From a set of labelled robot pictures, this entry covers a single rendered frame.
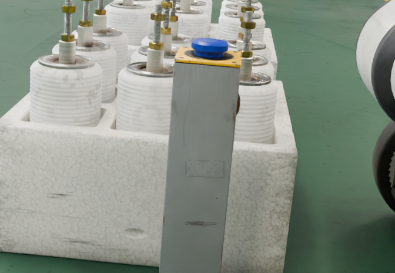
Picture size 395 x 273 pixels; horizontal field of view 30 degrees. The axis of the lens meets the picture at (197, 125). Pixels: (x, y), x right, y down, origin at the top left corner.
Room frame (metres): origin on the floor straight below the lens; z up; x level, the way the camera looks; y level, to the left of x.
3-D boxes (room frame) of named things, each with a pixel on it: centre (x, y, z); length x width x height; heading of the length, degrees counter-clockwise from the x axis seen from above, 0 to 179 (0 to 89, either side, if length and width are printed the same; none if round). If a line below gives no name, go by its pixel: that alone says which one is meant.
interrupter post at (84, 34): (1.08, 0.18, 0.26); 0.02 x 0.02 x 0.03
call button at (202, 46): (0.78, -0.01, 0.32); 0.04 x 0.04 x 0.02
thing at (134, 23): (1.52, 0.16, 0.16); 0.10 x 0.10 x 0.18
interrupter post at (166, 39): (1.08, 0.06, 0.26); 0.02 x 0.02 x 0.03
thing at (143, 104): (0.96, 0.06, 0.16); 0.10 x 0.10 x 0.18
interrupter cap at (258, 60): (1.07, -0.06, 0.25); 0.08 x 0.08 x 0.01
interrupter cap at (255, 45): (1.19, -0.06, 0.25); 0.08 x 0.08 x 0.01
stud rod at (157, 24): (0.96, 0.06, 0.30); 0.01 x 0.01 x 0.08
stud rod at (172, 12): (1.19, 0.06, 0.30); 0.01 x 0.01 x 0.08
